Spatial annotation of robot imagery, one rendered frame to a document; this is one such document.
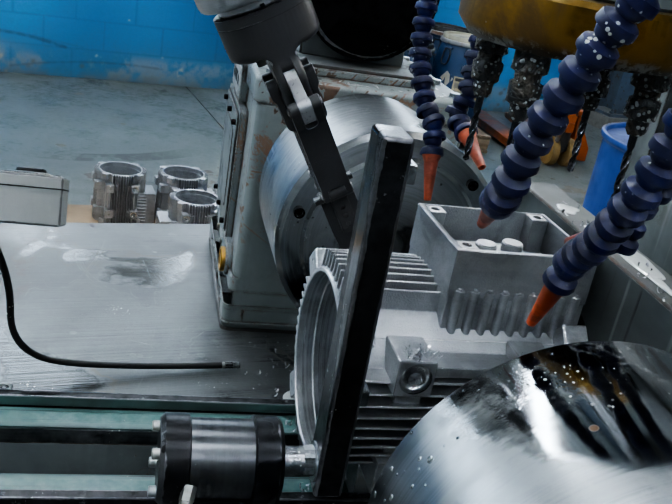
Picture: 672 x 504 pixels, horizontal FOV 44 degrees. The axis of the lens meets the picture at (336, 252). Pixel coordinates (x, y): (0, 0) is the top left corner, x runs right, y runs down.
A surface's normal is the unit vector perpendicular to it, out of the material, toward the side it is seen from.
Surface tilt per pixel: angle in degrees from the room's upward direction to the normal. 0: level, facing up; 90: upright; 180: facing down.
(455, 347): 51
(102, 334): 0
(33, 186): 69
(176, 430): 19
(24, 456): 90
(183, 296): 0
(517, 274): 90
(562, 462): 32
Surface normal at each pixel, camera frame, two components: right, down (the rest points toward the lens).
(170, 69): 0.37, 0.41
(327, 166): 0.26, 0.59
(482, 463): -0.59, -0.68
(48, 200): 0.23, 0.05
